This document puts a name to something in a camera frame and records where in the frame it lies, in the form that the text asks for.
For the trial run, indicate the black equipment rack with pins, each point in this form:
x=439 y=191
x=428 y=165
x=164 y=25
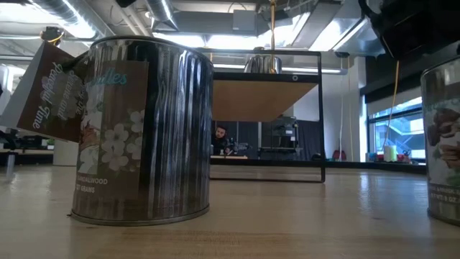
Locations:
x=285 y=133

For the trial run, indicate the black partition curtain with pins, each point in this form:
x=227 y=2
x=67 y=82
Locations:
x=311 y=138

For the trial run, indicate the person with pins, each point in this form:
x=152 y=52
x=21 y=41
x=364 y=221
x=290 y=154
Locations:
x=220 y=138

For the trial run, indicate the silver ceiling air duct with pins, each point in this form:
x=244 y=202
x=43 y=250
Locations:
x=161 y=12

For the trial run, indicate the long silver spiral duct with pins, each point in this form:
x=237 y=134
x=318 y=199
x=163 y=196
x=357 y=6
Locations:
x=72 y=14

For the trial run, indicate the black table frame rails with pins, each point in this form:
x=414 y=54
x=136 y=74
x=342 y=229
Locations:
x=359 y=166

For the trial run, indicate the wooden riser shelf black frame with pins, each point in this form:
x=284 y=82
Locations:
x=258 y=100

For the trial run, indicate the clear glass jar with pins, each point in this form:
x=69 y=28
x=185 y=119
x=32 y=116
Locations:
x=442 y=162

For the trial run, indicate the white paper roll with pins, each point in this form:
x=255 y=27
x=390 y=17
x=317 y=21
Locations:
x=390 y=154

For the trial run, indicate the brown paper gift tag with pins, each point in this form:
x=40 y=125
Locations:
x=39 y=93

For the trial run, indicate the wooden background desk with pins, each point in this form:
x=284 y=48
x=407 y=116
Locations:
x=233 y=157

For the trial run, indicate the red floor object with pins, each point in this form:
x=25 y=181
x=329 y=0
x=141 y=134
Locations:
x=339 y=155

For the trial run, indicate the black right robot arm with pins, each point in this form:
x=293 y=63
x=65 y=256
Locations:
x=413 y=28

